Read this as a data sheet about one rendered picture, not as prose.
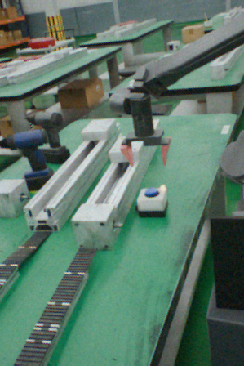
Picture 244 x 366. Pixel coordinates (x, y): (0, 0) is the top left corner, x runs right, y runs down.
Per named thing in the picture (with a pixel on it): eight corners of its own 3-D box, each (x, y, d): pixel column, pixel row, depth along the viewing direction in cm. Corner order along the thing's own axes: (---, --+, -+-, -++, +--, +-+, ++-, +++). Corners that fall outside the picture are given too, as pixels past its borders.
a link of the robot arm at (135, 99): (140, 96, 103) (154, 91, 107) (121, 95, 108) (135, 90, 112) (143, 122, 106) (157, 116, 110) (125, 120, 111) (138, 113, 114)
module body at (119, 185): (120, 232, 114) (115, 206, 111) (87, 231, 117) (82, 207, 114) (161, 137, 183) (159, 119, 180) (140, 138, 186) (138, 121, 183)
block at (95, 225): (120, 251, 106) (115, 220, 102) (77, 250, 109) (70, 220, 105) (128, 232, 114) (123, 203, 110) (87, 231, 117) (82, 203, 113)
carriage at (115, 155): (140, 168, 139) (138, 150, 137) (111, 169, 143) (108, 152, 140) (148, 151, 153) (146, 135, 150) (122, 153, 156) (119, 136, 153)
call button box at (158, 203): (165, 217, 118) (162, 198, 115) (133, 217, 121) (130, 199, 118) (168, 204, 125) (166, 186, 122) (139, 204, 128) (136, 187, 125)
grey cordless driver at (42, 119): (63, 165, 169) (51, 115, 160) (28, 161, 180) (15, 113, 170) (73, 158, 175) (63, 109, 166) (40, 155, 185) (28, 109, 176)
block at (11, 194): (24, 218, 131) (16, 193, 127) (-7, 217, 135) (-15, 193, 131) (37, 203, 139) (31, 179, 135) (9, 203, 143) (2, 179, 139)
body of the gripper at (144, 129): (130, 136, 117) (126, 112, 114) (164, 135, 114) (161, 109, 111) (125, 145, 111) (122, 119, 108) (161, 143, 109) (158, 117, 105)
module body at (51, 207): (59, 231, 120) (53, 207, 116) (29, 231, 122) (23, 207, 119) (122, 139, 189) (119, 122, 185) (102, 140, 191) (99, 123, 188)
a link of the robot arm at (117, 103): (147, 65, 105) (165, 82, 111) (116, 65, 112) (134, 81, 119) (131, 108, 104) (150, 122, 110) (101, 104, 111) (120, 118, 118)
